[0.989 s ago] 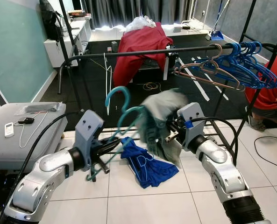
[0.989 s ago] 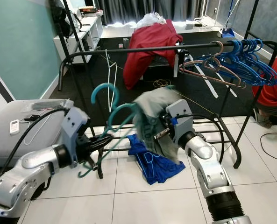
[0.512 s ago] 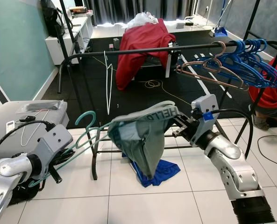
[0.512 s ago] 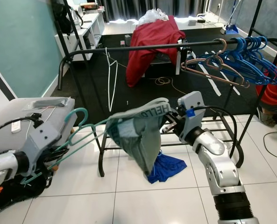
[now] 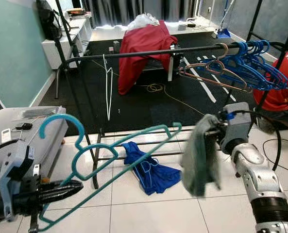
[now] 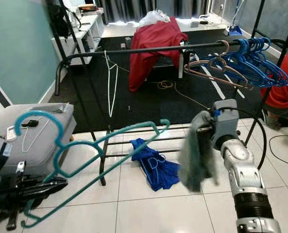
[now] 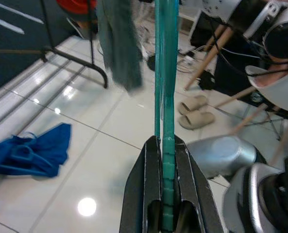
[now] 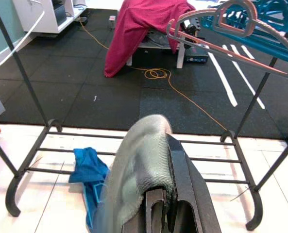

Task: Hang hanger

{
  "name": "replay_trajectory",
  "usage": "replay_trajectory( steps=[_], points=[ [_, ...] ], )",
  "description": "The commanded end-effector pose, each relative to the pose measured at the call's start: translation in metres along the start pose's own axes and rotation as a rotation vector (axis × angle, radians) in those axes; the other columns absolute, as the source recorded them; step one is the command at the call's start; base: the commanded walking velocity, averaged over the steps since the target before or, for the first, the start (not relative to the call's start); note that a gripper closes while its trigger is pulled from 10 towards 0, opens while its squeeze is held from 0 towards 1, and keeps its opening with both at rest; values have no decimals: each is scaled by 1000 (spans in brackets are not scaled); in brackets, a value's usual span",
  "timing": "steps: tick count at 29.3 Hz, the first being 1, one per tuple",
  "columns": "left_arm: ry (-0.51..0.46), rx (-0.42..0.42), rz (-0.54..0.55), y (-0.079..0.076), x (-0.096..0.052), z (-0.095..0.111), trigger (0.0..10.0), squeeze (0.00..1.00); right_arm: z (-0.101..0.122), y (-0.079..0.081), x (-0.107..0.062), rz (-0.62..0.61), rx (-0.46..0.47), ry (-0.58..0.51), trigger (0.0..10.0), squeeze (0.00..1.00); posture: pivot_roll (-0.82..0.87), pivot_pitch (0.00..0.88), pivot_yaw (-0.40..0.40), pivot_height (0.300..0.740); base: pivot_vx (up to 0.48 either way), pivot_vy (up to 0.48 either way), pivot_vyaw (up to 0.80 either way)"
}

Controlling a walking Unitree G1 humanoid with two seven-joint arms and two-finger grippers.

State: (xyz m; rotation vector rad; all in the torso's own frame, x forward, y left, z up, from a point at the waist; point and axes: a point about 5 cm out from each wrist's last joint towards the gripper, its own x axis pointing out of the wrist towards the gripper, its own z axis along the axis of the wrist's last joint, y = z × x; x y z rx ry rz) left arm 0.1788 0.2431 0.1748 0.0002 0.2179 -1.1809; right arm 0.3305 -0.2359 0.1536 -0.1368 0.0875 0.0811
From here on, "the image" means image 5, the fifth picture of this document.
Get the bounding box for small black remote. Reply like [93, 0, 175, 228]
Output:
[15, 123, 34, 132]

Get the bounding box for white shelf unit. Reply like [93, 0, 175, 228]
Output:
[41, 12, 92, 69]

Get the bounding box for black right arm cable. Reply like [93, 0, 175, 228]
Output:
[226, 110, 282, 171]

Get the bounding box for black backpack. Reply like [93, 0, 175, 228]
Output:
[35, 0, 63, 41]

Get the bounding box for royal blue garment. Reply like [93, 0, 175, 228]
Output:
[120, 141, 182, 196]

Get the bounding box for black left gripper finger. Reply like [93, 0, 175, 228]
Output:
[37, 179, 85, 193]
[37, 190, 79, 207]

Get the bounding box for black metal clothes rack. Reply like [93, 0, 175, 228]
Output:
[54, 0, 288, 191]

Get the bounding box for white wire hanger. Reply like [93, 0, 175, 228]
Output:
[102, 53, 115, 122]

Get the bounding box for grey storage box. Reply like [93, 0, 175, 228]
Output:
[0, 106, 69, 179]

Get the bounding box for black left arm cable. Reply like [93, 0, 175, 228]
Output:
[0, 140, 19, 157]

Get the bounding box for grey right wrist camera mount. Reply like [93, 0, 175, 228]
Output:
[220, 102, 253, 154]

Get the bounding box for blue broom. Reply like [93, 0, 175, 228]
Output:
[216, 0, 237, 39]

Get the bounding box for teal plastic hanger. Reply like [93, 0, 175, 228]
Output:
[37, 114, 182, 232]

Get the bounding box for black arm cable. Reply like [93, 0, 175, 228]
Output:
[226, 110, 282, 171]
[0, 140, 19, 157]

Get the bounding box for white plastic bag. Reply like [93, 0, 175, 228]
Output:
[127, 13, 160, 31]

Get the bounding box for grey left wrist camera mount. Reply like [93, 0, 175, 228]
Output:
[0, 141, 41, 221]

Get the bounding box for person in red shirt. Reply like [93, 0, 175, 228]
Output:
[253, 44, 288, 133]

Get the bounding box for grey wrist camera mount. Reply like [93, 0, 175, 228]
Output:
[220, 102, 253, 154]
[0, 141, 41, 221]

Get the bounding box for blue plastic hanger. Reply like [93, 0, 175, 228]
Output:
[202, 41, 266, 90]
[236, 40, 288, 90]
[221, 40, 280, 91]

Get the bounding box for small electronic display device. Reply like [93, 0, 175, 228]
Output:
[66, 7, 86, 15]

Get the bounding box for red cloth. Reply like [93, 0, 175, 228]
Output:
[117, 20, 179, 96]

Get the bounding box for copper coloured hanger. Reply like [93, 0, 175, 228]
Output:
[179, 43, 254, 94]

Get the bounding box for dark curtains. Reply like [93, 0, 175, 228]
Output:
[81, 0, 203, 22]

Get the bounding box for white remote control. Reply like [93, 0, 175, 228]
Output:
[0, 129, 12, 143]

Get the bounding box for clear plastic package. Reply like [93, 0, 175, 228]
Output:
[18, 107, 62, 121]

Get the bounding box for grey-green garment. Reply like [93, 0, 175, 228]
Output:
[181, 114, 222, 198]

